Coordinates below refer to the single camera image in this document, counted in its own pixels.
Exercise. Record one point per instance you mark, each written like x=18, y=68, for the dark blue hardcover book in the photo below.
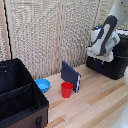
x=70, y=75

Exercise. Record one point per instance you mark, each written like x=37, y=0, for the red plastic cup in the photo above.
x=66, y=90

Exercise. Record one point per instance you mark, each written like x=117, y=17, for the black fabric storage box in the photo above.
x=16, y=96

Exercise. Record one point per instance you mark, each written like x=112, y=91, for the light blue plastic bowl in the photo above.
x=43, y=85

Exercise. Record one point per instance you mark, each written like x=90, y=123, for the woven bamboo screen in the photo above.
x=43, y=33

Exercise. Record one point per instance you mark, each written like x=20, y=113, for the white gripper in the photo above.
x=100, y=55

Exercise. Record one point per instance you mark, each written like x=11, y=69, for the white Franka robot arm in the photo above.
x=107, y=31

